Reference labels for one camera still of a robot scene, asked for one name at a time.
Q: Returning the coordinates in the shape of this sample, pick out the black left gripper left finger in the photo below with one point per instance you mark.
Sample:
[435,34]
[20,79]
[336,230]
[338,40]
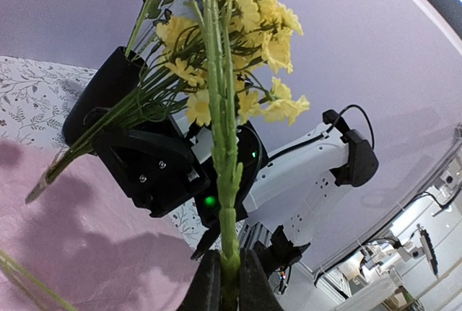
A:
[204,292]

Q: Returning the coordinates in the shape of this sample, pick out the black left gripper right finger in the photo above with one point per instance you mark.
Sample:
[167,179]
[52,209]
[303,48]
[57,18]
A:
[255,293]

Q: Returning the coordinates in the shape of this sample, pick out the light blue hydrangea stem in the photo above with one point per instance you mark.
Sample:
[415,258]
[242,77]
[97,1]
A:
[224,150]

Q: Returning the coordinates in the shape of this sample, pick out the pink wrapping paper sheet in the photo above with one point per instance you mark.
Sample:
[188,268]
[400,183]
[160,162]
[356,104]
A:
[86,241]

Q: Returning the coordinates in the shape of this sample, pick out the yellow poppy flower stem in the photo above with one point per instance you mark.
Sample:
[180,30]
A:
[142,33]

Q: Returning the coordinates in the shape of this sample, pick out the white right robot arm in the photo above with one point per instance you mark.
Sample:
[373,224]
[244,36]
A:
[296,185]

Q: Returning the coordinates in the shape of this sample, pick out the tall black vase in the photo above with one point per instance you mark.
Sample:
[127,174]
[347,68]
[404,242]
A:
[117,76]

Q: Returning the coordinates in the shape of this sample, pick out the small blue flower stem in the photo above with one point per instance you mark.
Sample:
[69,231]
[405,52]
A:
[42,296]

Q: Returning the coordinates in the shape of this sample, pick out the yellow small flower sprig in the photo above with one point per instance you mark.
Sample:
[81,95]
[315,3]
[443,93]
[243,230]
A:
[175,77]

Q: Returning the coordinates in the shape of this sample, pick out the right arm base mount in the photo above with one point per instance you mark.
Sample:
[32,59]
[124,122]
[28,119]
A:
[279,256]

